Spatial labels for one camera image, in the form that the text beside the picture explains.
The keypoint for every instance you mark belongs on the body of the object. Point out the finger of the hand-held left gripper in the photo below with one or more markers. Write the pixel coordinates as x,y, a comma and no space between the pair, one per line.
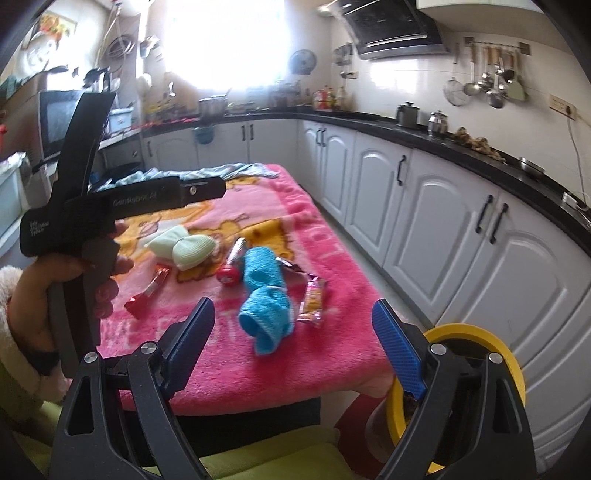
203,190

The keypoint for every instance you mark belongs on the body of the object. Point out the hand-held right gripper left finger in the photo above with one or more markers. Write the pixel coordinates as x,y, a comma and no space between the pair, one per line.
178,369

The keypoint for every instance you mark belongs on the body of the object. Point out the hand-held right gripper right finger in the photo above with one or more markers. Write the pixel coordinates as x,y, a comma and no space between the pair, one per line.
399,350

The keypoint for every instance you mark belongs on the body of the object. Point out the yellow rimmed waste bin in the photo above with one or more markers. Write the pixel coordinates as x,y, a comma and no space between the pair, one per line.
461,332

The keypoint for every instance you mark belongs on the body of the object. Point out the person's left hand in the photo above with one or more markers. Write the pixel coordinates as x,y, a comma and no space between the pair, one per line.
32,300

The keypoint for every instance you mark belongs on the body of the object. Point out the light blue cloth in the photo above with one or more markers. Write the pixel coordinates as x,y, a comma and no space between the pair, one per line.
231,170

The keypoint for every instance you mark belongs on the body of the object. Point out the blue hanging container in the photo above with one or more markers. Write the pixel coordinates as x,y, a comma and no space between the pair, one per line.
204,134

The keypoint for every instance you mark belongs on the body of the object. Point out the light green sock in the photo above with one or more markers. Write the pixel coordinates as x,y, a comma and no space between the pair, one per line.
166,241
194,253

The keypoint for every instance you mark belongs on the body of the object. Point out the silver pink wrapper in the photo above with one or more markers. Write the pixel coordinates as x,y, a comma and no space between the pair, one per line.
238,251

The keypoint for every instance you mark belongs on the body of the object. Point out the pink printed blanket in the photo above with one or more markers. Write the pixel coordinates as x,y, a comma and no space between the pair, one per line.
323,350

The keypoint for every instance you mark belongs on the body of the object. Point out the red candy wrapper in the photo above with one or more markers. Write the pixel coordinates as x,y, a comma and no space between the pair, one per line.
147,295

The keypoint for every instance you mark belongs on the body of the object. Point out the large steel stockpot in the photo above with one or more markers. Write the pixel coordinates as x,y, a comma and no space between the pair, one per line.
212,107

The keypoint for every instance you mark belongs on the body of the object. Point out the red round candy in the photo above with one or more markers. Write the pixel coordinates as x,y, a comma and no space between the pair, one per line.
228,274

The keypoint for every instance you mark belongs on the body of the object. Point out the orange snack wrapper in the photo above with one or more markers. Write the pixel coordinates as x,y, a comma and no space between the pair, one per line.
312,300

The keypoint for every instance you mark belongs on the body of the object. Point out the black microwave oven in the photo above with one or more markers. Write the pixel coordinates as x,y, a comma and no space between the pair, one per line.
57,122

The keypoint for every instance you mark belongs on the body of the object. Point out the pale blue plastic box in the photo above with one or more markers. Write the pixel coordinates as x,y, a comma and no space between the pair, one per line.
121,121

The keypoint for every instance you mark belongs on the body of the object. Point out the blue sock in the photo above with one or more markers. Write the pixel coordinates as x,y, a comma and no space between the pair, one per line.
268,300

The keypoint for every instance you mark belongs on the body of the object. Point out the shiny foil wrapper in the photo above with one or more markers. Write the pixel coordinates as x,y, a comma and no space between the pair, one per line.
295,267

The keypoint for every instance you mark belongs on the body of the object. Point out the yellow-green cloth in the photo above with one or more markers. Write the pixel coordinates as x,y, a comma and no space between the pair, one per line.
286,457

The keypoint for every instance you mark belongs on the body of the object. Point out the bright window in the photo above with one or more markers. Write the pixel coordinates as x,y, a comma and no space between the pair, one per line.
226,41

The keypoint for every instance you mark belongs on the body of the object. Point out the row of condiment bottles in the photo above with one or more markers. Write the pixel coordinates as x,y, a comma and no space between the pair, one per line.
330,98

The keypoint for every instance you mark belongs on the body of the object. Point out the black countertop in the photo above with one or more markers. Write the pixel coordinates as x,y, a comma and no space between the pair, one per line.
461,152

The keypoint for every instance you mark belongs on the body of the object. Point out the steel pot on counter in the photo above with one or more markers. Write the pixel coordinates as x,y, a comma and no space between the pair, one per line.
407,116

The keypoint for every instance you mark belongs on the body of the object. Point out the pile of ginger roots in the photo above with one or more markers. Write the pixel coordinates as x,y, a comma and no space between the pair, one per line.
478,144

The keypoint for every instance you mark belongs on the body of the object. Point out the steel bowl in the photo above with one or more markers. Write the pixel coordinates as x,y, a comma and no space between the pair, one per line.
531,167

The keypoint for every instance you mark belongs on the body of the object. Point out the steel lidded pot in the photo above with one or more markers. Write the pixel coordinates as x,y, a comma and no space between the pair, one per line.
437,125

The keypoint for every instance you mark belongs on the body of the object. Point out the white power adapter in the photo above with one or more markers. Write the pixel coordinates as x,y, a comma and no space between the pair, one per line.
572,198

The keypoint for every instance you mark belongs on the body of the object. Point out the black range hood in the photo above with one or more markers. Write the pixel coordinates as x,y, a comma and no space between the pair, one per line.
392,27

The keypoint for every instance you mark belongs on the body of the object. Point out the steel ladle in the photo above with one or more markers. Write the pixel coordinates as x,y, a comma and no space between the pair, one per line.
495,98
472,86

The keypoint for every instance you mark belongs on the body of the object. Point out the pale hanging scoop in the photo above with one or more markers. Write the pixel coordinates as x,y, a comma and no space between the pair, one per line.
516,90

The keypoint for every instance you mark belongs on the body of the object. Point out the small wall fan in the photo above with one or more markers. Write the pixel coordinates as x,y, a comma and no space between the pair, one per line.
302,62

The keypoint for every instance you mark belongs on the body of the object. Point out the wall poster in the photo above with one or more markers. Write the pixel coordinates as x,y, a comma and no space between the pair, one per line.
48,39

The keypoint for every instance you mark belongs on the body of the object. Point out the small wall rack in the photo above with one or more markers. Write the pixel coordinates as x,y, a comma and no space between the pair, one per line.
345,62

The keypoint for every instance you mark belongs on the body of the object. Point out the wall power socket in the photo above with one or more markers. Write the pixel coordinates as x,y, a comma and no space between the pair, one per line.
562,105

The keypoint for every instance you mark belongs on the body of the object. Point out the utensil hanging rail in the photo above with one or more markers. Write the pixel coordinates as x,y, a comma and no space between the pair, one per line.
496,46

